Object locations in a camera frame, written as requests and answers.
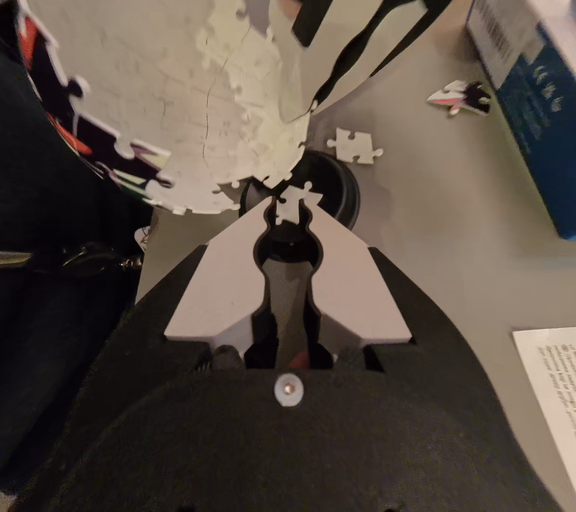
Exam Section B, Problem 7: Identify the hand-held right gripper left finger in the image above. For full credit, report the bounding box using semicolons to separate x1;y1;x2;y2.
163;196;277;369

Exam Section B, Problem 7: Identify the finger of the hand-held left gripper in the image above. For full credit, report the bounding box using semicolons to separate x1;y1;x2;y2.
269;0;393;122
314;0;434;115

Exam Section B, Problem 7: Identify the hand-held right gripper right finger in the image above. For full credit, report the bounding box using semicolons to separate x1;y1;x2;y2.
298;197;413;362

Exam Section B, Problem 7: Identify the black round ball stand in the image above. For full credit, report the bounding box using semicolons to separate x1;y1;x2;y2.
241;151;361;261

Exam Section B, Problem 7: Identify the colourful cartoon puzzle ball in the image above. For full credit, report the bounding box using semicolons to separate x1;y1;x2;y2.
13;0;312;216

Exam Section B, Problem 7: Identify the black red white puzzle piece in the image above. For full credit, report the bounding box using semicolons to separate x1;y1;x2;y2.
427;80;492;116

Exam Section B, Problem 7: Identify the blue puzzle box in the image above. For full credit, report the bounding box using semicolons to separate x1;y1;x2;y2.
466;0;576;241

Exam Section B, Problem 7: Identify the person's dark clothing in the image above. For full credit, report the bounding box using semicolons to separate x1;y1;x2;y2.
0;0;154;492

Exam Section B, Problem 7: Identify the white instruction leaflet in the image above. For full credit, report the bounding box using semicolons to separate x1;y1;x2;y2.
513;327;576;477

